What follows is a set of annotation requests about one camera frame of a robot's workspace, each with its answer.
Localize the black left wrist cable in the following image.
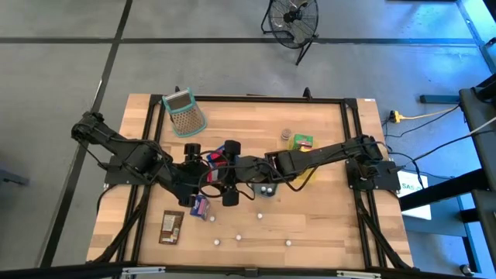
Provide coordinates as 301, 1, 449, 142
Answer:
195, 149, 233, 199

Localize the grey floor cable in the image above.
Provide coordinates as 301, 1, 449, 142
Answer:
467, 115, 496, 136

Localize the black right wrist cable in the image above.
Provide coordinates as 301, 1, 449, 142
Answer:
232, 181, 259, 202

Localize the yellow extension cord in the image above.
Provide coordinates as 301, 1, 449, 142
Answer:
398, 105, 460, 121

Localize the brown foil food packet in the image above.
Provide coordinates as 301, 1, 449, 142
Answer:
158, 210, 185, 246

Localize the grey-green plastic bin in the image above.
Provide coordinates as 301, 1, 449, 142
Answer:
251, 181, 279, 199

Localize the black floor cable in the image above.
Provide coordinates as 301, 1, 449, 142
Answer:
402, 127, 496, 167

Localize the black floor fan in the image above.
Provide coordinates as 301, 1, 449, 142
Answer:
260, 0, 320, 67

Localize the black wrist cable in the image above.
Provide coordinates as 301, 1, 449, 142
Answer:
232, 181, 259, 202
195, 149, 233, 199

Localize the green Apple Jacks cereal box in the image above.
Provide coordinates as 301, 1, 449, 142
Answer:
292, 133, 315, 151

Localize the metal box grater teal frame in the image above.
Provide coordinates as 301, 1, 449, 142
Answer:
161, 87, 208, 139

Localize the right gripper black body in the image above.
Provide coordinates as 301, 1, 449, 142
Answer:
222, 140, 272, 208

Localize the white printed sign sheet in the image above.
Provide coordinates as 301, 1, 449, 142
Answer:
397, 170, 432, 221

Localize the blue Frosted Flakes cereal box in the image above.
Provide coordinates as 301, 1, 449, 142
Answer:
189, 194, 212, 222

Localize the yellow translucent plastic bin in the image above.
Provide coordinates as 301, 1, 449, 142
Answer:
287, 135, 325, 188

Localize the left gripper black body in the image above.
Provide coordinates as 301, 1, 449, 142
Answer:
170, 143, 208, 208

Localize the silver aluminium rig post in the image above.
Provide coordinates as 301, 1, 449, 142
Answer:
120, 266, 167, 277
336, 270, 383, 279

